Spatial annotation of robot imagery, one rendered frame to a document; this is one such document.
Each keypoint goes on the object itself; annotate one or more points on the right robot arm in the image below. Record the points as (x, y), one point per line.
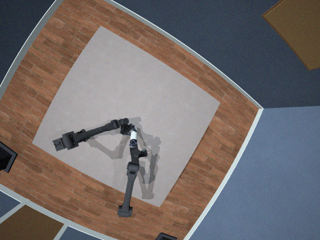
(132, 169)

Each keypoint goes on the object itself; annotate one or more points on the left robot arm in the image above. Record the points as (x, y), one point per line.
(70, 140)

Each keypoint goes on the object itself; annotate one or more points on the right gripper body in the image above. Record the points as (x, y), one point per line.
(132, 148)

